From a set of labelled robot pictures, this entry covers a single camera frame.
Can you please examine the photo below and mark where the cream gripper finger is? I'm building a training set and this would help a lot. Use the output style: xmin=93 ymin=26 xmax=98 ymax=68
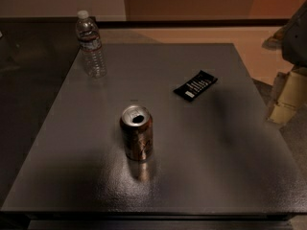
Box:
xmin=267 ymin=67 xmax=307 ymax=125

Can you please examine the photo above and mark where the black rxbar chocolate wrapper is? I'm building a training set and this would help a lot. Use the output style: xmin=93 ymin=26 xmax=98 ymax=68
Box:
xmin=174 ymin=70 xmax=218 ymax=102

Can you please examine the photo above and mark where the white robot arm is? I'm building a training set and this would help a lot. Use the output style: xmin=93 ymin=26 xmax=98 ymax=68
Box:
xmin=267 ymin=1 xmax=307 ymax=125

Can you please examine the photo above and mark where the orange soda can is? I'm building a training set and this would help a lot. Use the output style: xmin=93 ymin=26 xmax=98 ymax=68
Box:
xmin=120 ymin=104 xmax=154 ymax=162

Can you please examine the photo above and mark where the clear plastic water bottle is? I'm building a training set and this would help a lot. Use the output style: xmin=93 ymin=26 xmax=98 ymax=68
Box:
xmin=76 ymin=11 xmax=106 ymax=79

